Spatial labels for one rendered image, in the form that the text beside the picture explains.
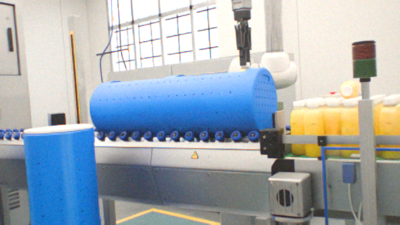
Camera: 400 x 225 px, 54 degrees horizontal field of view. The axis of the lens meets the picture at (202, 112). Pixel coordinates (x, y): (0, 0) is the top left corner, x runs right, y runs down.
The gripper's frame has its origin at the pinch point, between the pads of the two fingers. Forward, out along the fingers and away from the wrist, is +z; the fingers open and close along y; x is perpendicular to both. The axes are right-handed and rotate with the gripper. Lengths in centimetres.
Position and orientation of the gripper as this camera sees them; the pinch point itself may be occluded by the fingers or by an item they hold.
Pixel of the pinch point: (244, 57)
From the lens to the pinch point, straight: 175.1
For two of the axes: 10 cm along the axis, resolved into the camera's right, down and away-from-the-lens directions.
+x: 8.6, -0.3, -5.1
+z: 0.7, 10.0, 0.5
